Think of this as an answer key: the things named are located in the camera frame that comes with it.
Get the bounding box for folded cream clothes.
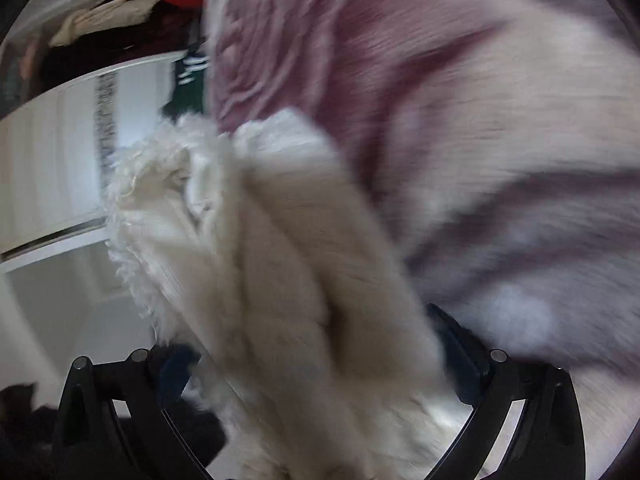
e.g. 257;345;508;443
49;0;158;48

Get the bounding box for pink floral printed blanket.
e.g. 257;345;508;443
202;0;640;480

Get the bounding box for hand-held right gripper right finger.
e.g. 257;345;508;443
424;303;586;480

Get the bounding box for cream fleece garment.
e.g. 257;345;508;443
105;107;481;480

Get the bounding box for dark clothes pile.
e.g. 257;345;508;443
37;0;203;92

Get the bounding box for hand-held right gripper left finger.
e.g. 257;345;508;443
52;342;210;480

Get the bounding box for green garment with white stripes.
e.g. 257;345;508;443
160;35;213;121

